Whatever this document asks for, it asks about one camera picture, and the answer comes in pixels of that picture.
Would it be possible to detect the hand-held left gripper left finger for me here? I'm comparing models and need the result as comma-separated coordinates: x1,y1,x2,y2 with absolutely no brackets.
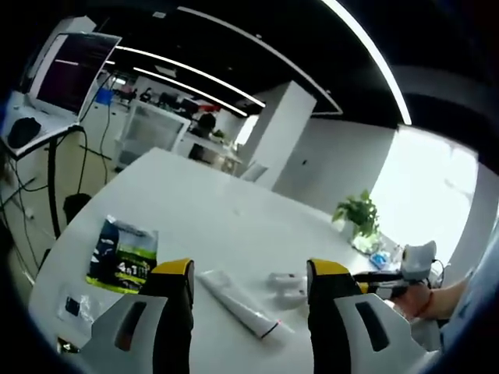
80,257,195,374

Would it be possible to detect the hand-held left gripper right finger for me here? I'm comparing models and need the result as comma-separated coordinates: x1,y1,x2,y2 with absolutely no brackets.
306,258,437,374

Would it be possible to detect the white skincare jar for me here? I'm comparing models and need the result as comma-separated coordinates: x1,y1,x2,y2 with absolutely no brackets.
267,272,308,299

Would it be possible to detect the white skincare tube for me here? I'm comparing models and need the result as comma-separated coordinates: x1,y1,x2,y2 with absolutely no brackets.
196,270,282,341

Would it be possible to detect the person's right hand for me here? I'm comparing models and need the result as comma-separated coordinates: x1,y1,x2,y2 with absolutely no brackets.
384,282,433,321

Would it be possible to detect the blue and white packet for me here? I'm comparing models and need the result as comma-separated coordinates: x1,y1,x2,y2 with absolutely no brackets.
369,252,394,270

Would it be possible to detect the green potted plant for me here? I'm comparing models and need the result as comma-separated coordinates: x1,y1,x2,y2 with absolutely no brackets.
331,189,382,253

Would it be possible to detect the dark green printed packet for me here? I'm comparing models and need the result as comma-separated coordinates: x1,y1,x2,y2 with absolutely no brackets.
86,214,159,295

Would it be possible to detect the small clear plastic bag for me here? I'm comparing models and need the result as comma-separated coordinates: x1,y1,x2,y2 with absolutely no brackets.
55,292,97,339

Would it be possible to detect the white cabinet with glass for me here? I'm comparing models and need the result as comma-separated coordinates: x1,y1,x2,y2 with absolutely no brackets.
115,99,192,171

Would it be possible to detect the white side desk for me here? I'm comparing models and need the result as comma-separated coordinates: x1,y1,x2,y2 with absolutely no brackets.
0,90,84,239

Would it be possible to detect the black computer mouse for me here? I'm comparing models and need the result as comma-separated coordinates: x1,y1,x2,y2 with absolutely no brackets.
7,117,42,149

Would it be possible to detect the computer monitor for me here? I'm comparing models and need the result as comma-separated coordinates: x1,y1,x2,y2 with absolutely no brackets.
23,32,123,126

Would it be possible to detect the black hanging cable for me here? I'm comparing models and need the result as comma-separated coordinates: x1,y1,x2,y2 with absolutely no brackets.
73,72,118,196

